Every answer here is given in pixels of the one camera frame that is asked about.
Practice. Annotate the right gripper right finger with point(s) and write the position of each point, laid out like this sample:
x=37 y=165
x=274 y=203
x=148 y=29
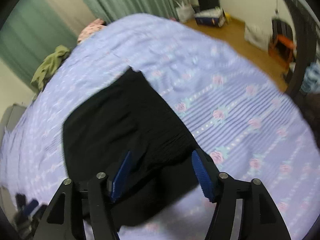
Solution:
x=206 y=172

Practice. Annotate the olive green garment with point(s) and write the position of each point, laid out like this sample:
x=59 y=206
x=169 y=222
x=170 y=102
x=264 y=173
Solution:
x=49 y=67

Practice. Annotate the white plastic bag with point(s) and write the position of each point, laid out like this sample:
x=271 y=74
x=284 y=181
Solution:
x=256 y=36

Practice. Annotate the dark wicker chair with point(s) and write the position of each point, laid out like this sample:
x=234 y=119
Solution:
x=305 y=16

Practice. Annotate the blue cardboard box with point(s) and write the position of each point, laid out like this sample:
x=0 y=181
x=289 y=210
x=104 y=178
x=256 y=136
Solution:
x=212 y=17

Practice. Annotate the green curtain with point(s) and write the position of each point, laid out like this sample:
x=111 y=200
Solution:
x=34 y=28

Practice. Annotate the lilac floral bed sheet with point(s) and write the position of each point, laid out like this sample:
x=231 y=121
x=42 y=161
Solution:
x=233 y=110

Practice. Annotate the black pants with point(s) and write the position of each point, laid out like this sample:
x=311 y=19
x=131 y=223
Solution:
x=130 y=120

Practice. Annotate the orange black object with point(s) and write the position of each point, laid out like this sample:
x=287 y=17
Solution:
x=281 y=46

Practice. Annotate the grey bedside furniture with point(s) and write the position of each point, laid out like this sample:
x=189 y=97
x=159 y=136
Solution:
x=10 y=118

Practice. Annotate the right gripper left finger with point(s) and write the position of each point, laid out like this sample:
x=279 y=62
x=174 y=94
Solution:
x=117 y=175

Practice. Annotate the white paper bag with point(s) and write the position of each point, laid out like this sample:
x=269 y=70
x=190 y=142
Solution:
x=184 y=12

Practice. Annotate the light blue cloth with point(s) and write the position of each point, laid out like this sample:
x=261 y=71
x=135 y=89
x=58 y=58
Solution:
x=311 y=81

